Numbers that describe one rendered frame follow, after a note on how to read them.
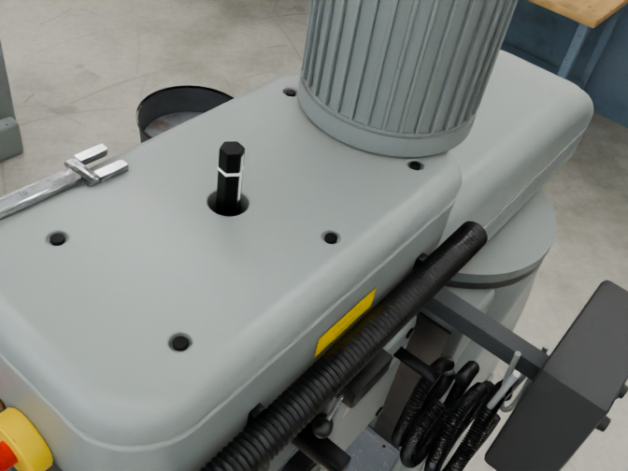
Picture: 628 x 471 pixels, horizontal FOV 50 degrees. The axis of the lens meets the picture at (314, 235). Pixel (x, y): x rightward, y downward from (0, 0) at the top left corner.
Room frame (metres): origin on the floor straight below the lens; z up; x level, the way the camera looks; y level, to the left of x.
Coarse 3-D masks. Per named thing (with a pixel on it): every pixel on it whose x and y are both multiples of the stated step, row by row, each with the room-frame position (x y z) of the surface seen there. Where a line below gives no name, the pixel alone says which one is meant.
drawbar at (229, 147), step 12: (228, 144) 0.45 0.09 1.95; (240, 144) 0.46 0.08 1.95; (228, 156) 0.44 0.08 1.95; (240, 156) 0.44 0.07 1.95; (228, 168) 0.44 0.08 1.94; (228, 180) 0.44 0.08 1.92; (228, 192) 0.44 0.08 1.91; (216, 204) 0.44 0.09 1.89; (228, 204) 0.44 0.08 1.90; (228, 216) 0.44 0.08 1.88
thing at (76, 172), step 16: (80, 160) 0.46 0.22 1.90; (96, 160) 0.47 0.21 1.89; (48, 176) 0.43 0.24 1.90; (64, 176) 0.43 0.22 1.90; (80, 176) 0.44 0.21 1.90; (96, 176) 0.44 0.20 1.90; (112, 176) 0.45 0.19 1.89; (16, 192) 0.40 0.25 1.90; (32, 192) 0.40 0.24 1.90; (48, 192) 0.41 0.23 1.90; (0, 208) 0.38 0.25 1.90; (16, 208) 0.38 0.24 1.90
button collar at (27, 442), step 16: (0, 416) 0.26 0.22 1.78; (16, 416) 0.26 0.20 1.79; (0, 432) 0.25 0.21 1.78; (16, 432) 0.25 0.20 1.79; (32, 432) 0.25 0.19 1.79; (16, 448) 0.24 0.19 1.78; (32, 448) 0.24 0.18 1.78; (48, 448) 0.25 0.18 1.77; (16, 464) 0.24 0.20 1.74; (32, 464) 0.23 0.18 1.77; (48, 464) 0.24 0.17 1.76
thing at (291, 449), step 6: (288, 444) 0.43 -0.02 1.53; (282, 450) 0.42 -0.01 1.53; (288, 450) 0.43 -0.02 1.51; (294, 450) 0.44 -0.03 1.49; (276, 456) 0.41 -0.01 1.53; (282, 456) 0.42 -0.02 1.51; (288, 456) 0.43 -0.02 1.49; (270, 462) 0.40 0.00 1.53; (276, 462) 0.41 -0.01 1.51; (282, 462) 0.42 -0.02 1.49; (264, 468) 0.38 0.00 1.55; (270, 468) 0.40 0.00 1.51; (276, 468) 0.41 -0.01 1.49
